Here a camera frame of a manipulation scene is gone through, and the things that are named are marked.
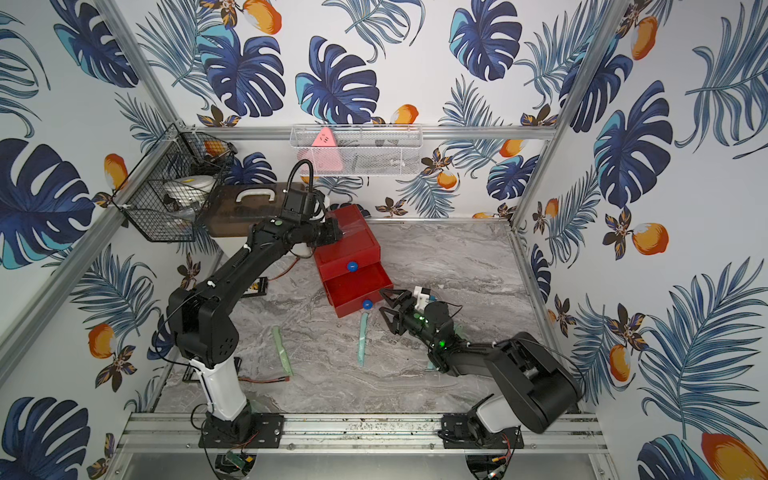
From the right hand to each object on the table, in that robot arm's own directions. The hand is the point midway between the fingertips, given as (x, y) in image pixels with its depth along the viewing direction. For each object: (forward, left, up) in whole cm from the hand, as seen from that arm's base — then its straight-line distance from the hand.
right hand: (379, 297), depth 81 cm
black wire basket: (+23, +60, +17) cm, 67 cm away
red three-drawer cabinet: (+19, +7, +6) cm, 21 cm away
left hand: (+18, +11, +9) cm, 23 cm away
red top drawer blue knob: (+8, +12, +5) cm, 15 cm away
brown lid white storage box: (+32, +50, +3) cm, 59 cm away
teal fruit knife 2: (-18, -12, 0) cm, 22 cm away
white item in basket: (+20, +50, +20) cm, 58 cm away
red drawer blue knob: (+3, +6, -1) cm, 7 cm away
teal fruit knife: (-5, +5, -16) cm, 17 cm away
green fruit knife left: (-5, +31, -16) cm, 35 cm away
